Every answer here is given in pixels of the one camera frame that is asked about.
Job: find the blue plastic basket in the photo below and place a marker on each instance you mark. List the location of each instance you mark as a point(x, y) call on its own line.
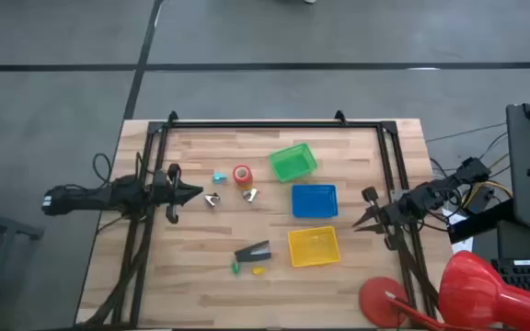
point(314, 201)

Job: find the black aluminium rig frame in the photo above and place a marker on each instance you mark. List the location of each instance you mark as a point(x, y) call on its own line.
point(269, 124)

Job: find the green plastic basket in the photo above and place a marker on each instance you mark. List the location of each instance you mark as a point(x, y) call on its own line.
point(292, 163)

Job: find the orange-red tape roll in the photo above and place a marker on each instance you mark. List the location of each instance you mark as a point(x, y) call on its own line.
point(236, 174)

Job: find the white paper sheet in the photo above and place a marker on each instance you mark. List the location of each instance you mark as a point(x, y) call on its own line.
point(464, 246)

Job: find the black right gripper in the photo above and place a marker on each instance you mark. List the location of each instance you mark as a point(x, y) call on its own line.
point(391, 213)

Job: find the yellow plastic basket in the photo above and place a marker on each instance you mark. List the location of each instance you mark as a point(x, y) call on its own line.
point(314, 246)

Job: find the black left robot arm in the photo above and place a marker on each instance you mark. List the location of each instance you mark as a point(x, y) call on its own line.
point(85, 197)

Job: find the teal staple remover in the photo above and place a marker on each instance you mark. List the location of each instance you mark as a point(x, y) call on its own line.
point(219, 177)

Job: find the red desk lamp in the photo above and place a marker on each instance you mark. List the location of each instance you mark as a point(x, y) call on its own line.
point(481, 294)

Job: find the black stapler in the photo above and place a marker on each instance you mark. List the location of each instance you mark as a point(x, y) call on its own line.
point(251, 254)

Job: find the black table clamp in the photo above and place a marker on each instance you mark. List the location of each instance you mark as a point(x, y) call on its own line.
point(339, 116)
point(173, 116)

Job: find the black keyboard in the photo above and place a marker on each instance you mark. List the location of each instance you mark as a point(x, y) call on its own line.
point(522, 276)

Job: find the black bar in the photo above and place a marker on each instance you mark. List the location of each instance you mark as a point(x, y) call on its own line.
point(481, 223)

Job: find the yellow mini stapler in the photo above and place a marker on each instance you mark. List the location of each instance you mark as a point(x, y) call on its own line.
point(258, 270)

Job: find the silver binder clip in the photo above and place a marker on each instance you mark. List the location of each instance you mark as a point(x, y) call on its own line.
point(211, 199)

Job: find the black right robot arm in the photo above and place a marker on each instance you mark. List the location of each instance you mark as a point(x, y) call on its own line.
point(435, 190)

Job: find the green mini stapler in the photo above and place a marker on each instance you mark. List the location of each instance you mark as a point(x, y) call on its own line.
point(235, 268)

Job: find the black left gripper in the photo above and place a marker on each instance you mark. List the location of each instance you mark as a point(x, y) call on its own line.
point(166, 193)

